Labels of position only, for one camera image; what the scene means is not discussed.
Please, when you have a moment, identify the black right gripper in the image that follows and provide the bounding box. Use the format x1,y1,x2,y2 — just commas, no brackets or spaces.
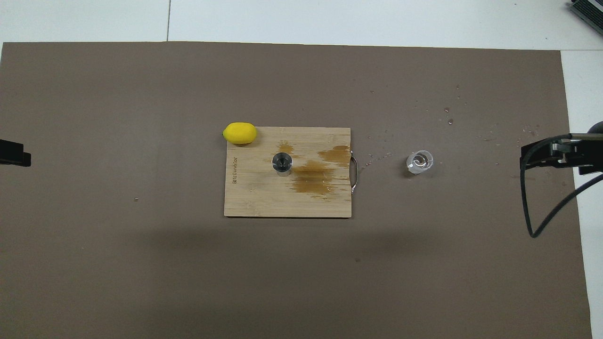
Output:
521,140,603,176

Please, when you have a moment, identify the small clear glass cup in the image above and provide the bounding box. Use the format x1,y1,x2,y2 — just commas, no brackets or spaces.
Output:
406,150,434,176

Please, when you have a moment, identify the steel double jigger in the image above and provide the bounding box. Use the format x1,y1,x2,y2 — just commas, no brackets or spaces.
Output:
272,152,293,177

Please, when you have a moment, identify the brown table mat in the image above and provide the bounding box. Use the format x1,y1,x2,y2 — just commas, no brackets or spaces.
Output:
0,41,593,339

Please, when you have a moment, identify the stained wooden cutting board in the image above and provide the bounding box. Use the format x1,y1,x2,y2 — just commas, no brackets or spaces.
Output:
224,126,359,218

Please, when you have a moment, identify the yellow lemon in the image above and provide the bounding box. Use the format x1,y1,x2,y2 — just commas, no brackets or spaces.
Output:
222,122,258,145

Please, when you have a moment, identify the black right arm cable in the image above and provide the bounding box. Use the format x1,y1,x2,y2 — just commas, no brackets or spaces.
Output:
520,134,603,238

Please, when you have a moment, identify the grey ribbed device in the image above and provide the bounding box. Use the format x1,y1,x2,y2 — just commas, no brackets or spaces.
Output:
568,0,603,34

